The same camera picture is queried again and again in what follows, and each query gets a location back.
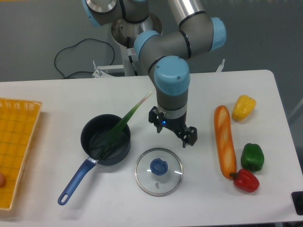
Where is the orange baguette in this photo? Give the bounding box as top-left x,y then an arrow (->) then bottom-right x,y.
214,105 -> 237,179

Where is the green onion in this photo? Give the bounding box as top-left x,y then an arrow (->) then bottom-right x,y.
91,90 -> 153,159

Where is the yellow woven basket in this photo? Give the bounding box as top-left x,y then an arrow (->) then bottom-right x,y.
0,98 -> 43,211

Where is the red bell pepper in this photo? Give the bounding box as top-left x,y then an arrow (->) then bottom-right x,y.
230,169 -> 259,192

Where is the dark saucepan blue handle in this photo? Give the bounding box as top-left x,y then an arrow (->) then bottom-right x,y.
58,114 -> 131,205

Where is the green bell pepper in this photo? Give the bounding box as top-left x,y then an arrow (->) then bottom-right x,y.
241,143 -> 265,172

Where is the white metal base frame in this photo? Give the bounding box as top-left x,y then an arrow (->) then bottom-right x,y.
91,58 -> 226,79

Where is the yellow bell pepper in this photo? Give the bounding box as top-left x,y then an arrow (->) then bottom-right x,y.
232,95 -> 257,122

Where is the glass pot lid blue knob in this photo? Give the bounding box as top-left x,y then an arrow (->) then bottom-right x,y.
134,148 -> 184,197

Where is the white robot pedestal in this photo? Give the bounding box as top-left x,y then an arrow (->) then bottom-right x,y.
111,13 -> 162,76

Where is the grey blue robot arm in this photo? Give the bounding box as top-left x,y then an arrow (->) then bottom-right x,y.
82,0 -> 227,146

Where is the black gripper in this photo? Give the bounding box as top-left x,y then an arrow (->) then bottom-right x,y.
148,106 -> 197,148

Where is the black floor cable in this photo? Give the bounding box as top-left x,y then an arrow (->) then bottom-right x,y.
54,38 -> 116,79

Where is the black device at table edge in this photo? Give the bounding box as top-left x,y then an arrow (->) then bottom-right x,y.
291,191 -> 303,216

